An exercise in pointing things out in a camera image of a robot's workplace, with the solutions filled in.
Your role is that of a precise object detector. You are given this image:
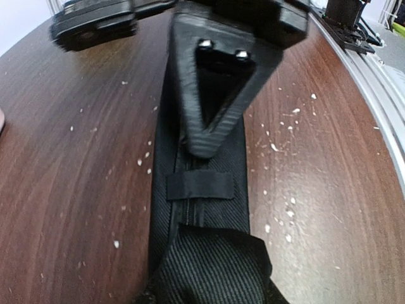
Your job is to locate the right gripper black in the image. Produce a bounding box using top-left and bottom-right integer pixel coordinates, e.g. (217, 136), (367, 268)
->
(130, 1), (309, 158)

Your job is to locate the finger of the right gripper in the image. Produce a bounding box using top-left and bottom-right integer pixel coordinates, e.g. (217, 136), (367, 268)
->
(49, 1), (137, 51)

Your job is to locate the black necktie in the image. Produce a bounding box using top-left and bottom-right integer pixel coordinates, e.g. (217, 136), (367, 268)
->
(135, 72), (286, 303)

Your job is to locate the pink divided organizer tray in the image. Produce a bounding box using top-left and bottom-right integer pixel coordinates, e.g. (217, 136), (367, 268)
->
(0, 109), (6, 134)

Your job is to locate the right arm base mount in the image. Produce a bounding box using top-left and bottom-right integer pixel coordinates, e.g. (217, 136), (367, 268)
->
(311, 0), (383, 54)

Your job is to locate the aluminium front rail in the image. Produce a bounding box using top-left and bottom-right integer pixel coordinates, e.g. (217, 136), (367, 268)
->
(311, 8), (404, 184)

